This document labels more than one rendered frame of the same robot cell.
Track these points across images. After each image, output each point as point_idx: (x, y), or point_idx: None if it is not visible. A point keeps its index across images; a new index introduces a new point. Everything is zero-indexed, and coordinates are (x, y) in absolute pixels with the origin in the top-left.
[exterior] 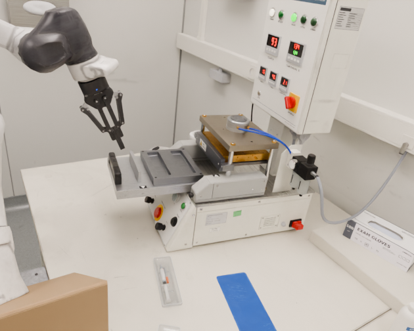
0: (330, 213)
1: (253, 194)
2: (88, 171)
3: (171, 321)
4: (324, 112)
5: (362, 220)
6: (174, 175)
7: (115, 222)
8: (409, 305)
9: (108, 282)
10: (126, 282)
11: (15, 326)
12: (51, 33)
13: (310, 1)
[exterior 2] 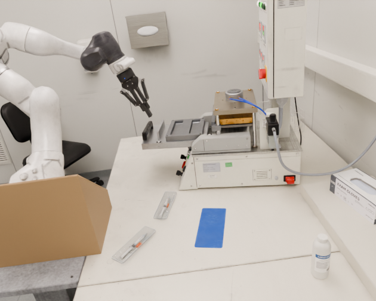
0: None
1: (240, 149)
2: None
3: (156, 227)
4: (290, 79)
5: (345, 177)
6: (181, 134)
7: (157, 171)
8: (317, 235)
9: (133, 202)
10: (142, 203)
11: (35, 189)
12: (94, 48)
13: None
